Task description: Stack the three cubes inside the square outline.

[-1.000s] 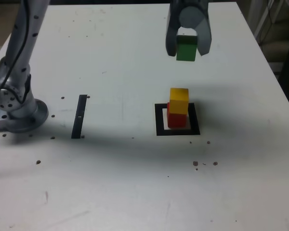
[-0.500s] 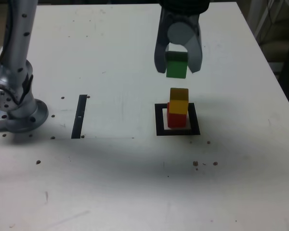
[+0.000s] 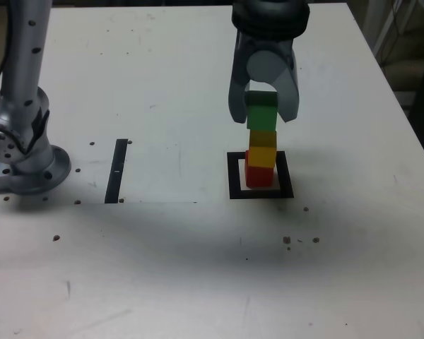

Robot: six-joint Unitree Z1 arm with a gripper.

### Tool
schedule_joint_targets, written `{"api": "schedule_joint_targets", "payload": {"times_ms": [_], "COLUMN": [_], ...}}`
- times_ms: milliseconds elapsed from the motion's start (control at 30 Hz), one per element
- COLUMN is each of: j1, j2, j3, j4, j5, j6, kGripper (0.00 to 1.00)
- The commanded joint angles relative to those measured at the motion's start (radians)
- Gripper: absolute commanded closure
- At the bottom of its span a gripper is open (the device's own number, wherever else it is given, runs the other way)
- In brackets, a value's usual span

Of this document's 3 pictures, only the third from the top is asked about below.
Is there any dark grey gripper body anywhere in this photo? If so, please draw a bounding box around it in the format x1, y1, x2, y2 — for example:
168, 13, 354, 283
239, 34, 294, 67

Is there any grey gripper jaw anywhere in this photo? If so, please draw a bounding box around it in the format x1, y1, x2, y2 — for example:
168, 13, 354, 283
245, 49, 302, 124
227, 32, 251, 124

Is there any green cube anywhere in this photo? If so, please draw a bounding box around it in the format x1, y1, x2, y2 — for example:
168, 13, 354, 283
245, 90, 279, 131

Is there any yellow cube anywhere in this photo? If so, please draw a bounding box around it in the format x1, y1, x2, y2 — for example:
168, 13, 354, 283
248, 129, 278, 169

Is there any red cube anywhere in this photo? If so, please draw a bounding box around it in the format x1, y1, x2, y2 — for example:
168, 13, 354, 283
245, 150, 275, 188

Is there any black tape square outline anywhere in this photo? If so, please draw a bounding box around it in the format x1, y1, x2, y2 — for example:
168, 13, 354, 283
226, 150, 295, 200

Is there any black tape strip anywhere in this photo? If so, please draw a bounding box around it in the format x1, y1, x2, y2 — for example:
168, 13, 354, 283
104, 138, 129, 205

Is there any white metal frame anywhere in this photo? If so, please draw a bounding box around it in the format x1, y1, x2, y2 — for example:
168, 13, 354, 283
360, 0, 424, 68

